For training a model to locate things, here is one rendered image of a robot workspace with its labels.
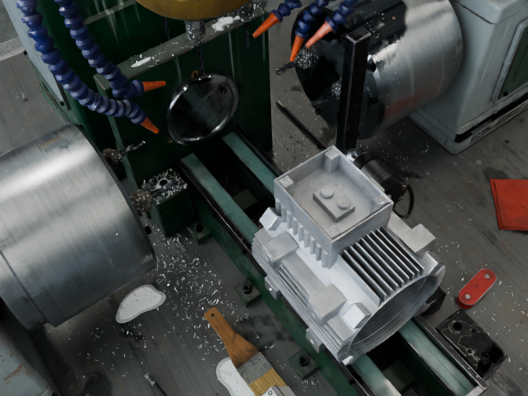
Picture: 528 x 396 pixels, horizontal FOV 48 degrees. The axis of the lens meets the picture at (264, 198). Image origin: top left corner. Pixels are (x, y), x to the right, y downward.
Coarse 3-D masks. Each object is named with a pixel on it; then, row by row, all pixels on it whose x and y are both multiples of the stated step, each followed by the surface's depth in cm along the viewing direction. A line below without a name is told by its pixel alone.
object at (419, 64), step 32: (384, 0) 95; (416, 0) 96; (448, 0) 99; (384, 32) 93; (416, 32) 95; (448, 32) 97; (288, 64) 102; (320, 64) 104; (384, 64) 93; (416, 64) 96; (448, 64) 99; (320, 96) 109; (384, 96) 94; (416, 96) 99; (384, 128) 102
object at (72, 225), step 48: (48, 144) 80; (0, 192) 75; (48, 192) 76; (96, 192) 77; (144, 192) 86; (0, 240) 73; (48, 240) 75; (96, 240) 77; (144, 240) 81; (0, 288) 74; (48, 288) 76; (96, 288) 81
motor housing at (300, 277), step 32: (256, 256) 85; (288, 256) 80; (352, 256) 76; (384, 256) 75; (416, 256) 78; (288, 288) 81; (320, 288) 77; (352, 288) 75; (384, 288) 73; (416, 288) 85; (384, 320) 87; (352, 352) 81
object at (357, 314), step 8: (272, 208) 81; (264, 216) 81; (272, 216) 81; (280, 216) 81; (264, 224) 81; (272, 224) 81; (424, 256) 76; (432, 256) 76; (424, 264) 76; (432, 264) 75; (440, 264) 76; (432, 272) 76; (352, 304) 72; (360, 304) 73; (424, 304) 86; (352, 312) 72; (360, 312) 72; (368, 312) 73; (416, 312) 86; (352, 320) 72; (360, 320) 72; (352, 328) 72; (344, 360) 82; (352, 360) 82
